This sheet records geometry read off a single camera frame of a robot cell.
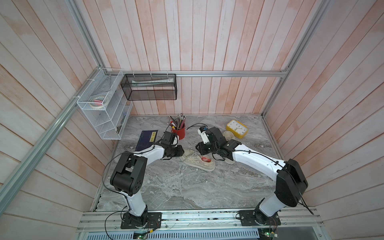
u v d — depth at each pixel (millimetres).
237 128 1081
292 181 441
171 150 795
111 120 775
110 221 673
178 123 997
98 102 727
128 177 478
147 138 1060
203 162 865
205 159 905
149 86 1044
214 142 645
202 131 747
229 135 1038
